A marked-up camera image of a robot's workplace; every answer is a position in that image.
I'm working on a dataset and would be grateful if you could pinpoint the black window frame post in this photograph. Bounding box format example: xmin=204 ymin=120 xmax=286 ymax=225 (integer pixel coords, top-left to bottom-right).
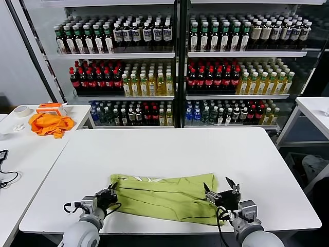
xmin=5 ymin=0 xmax=65 ymax=103

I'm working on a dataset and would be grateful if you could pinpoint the grey bag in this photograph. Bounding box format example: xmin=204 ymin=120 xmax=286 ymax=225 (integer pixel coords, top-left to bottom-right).
xmin=301 ymin=155 xmax=329 ymax=182

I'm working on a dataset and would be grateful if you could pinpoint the green-capped dark tea bottle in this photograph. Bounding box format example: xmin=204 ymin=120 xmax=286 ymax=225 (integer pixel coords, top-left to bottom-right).
xmin=198 ymin=22 xmax=209 ymax=51
xmin=188 ymin=22 xmax=199 ymax=51
xmin=63 ymin=24 xmax=76 ymax=54
xmin=209 ymin=22 xmax=220 ymax=51
xmin=239 ymin=22 xmax=251 ymax=51
xmin=93 ymin=23 xmax=104 ymax=54
xmin=102 ymin=23 xmax=115 ymax=54
xmin=229 ymin=22 xmax=241 ymax=51
xmin=219 ymin=22 xmax=230 ymax=51
xmin=72 ymin=24 xmax=85 ymax=54
xmin=83 ymin=23 xmax=95 ymax=54
xmin=54 ymin=25 xmax=66 ymax=54

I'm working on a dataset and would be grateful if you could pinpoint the beige-labelled dark drink bottle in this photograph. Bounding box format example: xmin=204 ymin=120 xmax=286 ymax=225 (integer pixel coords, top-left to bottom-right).
xmin=250 ymin=21 xmax=262 ymax=49
xmin=260 ymin=21 xmax=272 ymax=49

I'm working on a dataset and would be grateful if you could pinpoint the red-capped cola bottle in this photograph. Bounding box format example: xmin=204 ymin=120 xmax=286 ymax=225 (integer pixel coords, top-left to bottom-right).
xmin=96 ymin=68 xmax=106 ymax=91
xmin=79 ymin=68 xmax=89 ymax=91
xmin=113 ymin=67 xmax=123 ymax=91
xmin=222 ymin=67 xmax=232 ymax=91
xmin=87 ymin=68 xmax=97 ymax=91
xmin=204 ymin=67 xmax=214 ymax=91
xmin=187 ymin=67 xmax=196 ymax=91
xmin=213 ymin=67 xmax=223 ymax=91
xmin=230 ymin=67 xmax=241 ymax=91
xmin=195 ymin=67 xmax=205 ymax=91
xmin=69 ymin=67 xmax=81 ymax=91
xmin=104 ymin=68 xmax=114 ymax=91

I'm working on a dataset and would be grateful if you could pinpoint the black left camera cable loop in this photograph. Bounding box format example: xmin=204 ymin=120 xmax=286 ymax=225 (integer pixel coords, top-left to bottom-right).
xmin=63 ymin=202 xmax=78 ymax=214

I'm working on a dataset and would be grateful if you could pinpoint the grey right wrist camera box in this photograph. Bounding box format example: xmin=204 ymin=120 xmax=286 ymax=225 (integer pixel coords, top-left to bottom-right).
xmin=237 ymin=200 xmax=257 ymax=219

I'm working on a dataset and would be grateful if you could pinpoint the black display tray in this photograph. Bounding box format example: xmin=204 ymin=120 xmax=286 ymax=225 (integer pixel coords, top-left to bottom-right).
xmin=185 ymin=89 xmax=237 ymax=95

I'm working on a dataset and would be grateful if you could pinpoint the crumpled orange cloth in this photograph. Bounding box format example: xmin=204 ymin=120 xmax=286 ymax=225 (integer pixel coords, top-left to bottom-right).
xmin=28 ymin=113 xmax=75 ymax=139

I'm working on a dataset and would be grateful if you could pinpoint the black shelf upright post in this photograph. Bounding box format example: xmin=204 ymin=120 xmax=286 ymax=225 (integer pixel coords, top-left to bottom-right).
xmin=174 ymin=0 xmax=187 ymax=129

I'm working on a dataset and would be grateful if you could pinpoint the yellow tea bottle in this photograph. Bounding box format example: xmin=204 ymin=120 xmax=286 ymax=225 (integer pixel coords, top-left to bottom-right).
xmin=164 ymin=72 xmax=174 ymax=96
xmin=256 ymin=72 xmax=268 ymax=95
xmin=247 ymin=72 xmax=259 ymax=95
xmin=121 ymin=74 xmax=132 ymax=97
xmin=130 ymin=73 xmax=140 ymax=97
xmin=139 ymin=73 xmax=149 ymax=97
xmin=283 ymin=72 xmax=295 ymax=95
xmin=156 ymin=73 xmax=166 ymax=96
xmin=237 ymin=72 xmax=250 ymax=95
xmin=147 ymin=73 xmax=157 ymax=96
xmin=265 ymin=72 xmax=277 ymax=95
xmin=274 ymin=72 xmax=286 ymax=95

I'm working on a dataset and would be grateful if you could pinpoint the white metal-framed side table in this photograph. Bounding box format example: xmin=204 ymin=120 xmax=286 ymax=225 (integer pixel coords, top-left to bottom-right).
xmin=275 ymin=96 xmax=329 ymax=198

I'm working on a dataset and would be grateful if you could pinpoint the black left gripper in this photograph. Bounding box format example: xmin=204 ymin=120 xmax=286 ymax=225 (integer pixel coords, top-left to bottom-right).
xmin=95 ymin=181 xmax=119 ymax=208

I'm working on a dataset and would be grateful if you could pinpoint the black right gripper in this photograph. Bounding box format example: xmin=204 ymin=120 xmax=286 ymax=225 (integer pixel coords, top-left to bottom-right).
xmin=203 ymin=176 xmax=242 ymax=209

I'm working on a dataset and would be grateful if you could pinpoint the light green t-shirt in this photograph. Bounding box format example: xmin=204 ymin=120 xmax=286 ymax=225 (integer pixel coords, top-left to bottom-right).
xmin=109 ymin=172 xmax=229 ymax=227

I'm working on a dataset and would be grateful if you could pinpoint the black plastic crate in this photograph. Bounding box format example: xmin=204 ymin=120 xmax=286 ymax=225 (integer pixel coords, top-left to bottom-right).
xmin=284 ymin=151 xmax=329 ymax=187

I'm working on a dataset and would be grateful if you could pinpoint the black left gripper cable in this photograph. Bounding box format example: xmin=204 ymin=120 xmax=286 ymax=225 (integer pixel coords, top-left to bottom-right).
xmin=105 ymin=202 xmax=122 ymax=215

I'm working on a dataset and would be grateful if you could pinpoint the white glass-sided shelf unit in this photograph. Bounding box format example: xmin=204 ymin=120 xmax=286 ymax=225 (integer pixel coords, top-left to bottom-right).
xmin=178 ymin=0 xmax=329 ymax=133
xmin=23 ymin=0 xmax=180 ymax=129

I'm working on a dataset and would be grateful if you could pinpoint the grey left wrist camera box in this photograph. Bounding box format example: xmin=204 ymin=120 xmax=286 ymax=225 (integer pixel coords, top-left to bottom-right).
xmin=74 ymin=196 xmax=98 ymax=214

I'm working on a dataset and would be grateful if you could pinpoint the beige masking tape roll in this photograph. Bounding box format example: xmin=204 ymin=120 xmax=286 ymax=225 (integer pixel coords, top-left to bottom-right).
xmin=13 ymin=105 xmax=31 ymax=118

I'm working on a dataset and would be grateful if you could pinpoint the small red-capped dark bottle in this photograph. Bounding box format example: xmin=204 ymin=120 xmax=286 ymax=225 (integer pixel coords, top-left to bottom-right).
xmin=247 ymin=104 xmax=256 ymax=126
xmin=143 ymin=105 xmax=151 ymax=126
xmin=151 ymin=105 xmax=159 ymax=126
xmin=255 ymin=104 xmax=264 ymax=126

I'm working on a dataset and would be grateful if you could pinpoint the orange and white box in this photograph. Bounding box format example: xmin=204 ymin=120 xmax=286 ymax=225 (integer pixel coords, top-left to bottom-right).
xmin=35 ymin=102 xmax=68 ymax=117

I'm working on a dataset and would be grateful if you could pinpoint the thin black table cable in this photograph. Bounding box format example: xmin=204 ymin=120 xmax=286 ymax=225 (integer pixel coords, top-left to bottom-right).
xmin=0 ymin=161 xmax=20 ymax=189

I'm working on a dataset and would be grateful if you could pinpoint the blue-labelled dark drink bottle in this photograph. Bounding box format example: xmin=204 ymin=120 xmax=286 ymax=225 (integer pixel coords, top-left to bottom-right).
xmin=122 ymin=22 xmax=133 ymax=51
xmin=300 ymin=22 xmax=313 ymax=49
xmin=113 ymin=22 xmax=123 ymax=51
xmin=270 ymin=22 xmax=282 ymax=49
xmin=290 ymin=22 xmax=303 ymax=49
xmin=142 ymin=22 xmax=153 ymax=51
xmin=152 ymin=21 xmax=163 ymax=51
xmin=131 ymin=22 xmax=142 ymax=51
xmin=162 ymin=21 xmax=173 ymax=51
xmin=280 ymin=22 xmax=293 ymax=49

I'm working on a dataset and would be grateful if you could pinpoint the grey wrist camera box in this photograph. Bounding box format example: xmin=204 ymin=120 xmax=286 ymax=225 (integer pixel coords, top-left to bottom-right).
xmin=237 ymin=200 xmax=257 ymax=219
xmin=74 ymin=196 xmax=98 ymax=214

